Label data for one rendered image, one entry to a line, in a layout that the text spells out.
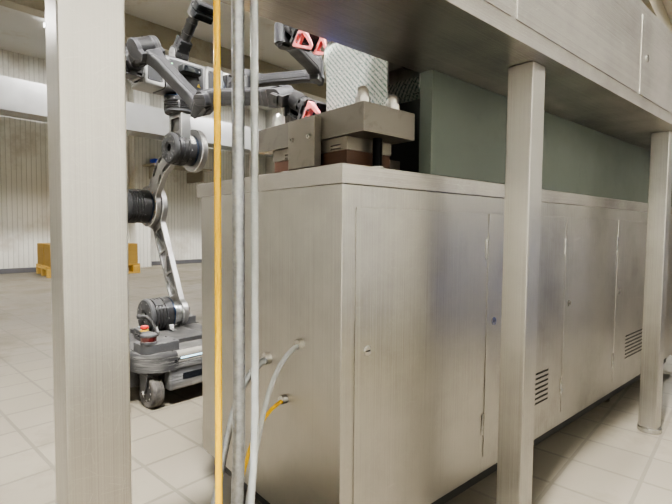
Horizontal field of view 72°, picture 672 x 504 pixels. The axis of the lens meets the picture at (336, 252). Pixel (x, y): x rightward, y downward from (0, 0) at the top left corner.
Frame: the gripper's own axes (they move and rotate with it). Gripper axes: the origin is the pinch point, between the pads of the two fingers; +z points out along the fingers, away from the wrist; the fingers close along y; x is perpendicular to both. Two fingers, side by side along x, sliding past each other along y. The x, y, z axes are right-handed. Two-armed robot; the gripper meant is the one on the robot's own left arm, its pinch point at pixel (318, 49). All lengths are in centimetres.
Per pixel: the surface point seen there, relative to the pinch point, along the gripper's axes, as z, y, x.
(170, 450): 57, 31, -128
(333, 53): 18.0, 7.9, 4.5
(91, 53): 79, 81, 11
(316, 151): 53, 28, -8
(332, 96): 25.4, 7.7, -4.7
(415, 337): 91, 9, -31
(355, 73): 30.0, 7.8, 4.5
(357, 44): 50, 28, 15
